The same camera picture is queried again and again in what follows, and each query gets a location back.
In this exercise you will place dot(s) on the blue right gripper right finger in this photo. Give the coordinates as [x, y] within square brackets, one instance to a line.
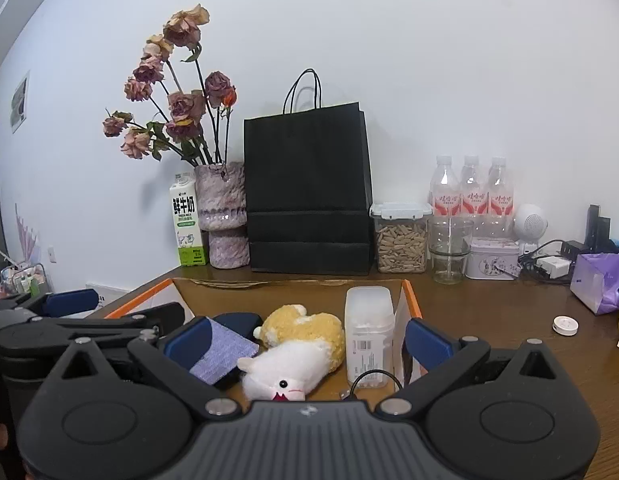
[427, 345]

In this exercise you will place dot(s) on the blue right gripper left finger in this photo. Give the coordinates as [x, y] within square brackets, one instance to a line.
[189, 343]

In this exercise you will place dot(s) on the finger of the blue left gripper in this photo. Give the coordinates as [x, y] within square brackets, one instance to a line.
[65, 304]

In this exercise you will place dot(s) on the dark blue pouch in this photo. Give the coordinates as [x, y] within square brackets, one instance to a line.
[242, 323]

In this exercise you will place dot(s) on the white cotton swab box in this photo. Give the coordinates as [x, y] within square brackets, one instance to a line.
[369, 323]

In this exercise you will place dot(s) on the orange white cardboard box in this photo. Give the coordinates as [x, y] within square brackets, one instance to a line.
[212, 298]

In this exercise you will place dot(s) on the white tin box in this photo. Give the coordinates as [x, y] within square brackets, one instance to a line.
[493, 259]

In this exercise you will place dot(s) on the white green milk carton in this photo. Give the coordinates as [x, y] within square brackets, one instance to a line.
[189, 235]

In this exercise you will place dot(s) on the yellow white plush toy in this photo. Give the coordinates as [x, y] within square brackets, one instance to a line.
[300, 350]

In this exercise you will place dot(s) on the empty glass jar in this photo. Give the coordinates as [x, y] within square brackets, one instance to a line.
[450, 241]

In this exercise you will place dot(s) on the clear container of seeds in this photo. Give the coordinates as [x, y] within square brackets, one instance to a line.
[401, 236]

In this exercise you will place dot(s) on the small white round lid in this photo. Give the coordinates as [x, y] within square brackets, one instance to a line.
[565, 326]

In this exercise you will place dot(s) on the water bottle right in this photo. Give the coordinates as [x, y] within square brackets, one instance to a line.
[500, 198]

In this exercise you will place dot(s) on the water bottle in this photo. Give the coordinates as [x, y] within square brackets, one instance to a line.
[444, 195]
[500, 198]
[473, 192]

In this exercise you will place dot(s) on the white power adapter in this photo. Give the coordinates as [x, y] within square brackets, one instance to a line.
[553, 267]

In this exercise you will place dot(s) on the water bottle left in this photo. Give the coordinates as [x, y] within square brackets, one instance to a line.
[444, 195]

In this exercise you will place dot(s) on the white round speaker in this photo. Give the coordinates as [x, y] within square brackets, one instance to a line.
[529, 225]

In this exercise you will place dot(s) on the water bottle middle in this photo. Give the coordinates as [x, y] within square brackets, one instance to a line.
[473, 192]

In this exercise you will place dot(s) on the purple marbled ceramic vase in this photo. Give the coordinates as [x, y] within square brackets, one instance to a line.
[220, 192]

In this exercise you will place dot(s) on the purple tissue pack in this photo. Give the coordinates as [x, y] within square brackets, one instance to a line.
[595, 282]

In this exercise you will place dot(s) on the black paper shopping bag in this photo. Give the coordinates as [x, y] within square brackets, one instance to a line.
[308, 189]

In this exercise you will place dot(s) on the dried pink rose bouquet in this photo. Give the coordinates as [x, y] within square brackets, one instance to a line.
[192, 111]

